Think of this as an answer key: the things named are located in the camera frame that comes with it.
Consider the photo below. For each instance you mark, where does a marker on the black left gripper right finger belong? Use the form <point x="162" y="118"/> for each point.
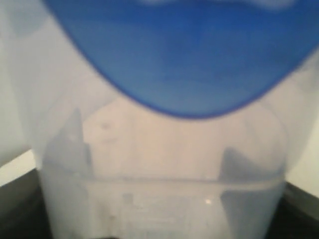
<point x="297" y="215"/>

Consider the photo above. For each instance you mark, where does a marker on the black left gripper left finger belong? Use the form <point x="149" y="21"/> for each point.
<point x="22" y="210"/>

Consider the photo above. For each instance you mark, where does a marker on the clear plastic container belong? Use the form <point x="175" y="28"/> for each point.
<point x="111" y="167"/>

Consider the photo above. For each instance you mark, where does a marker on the blue plastic lid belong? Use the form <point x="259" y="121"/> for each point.
<point x="192" y="59"/>

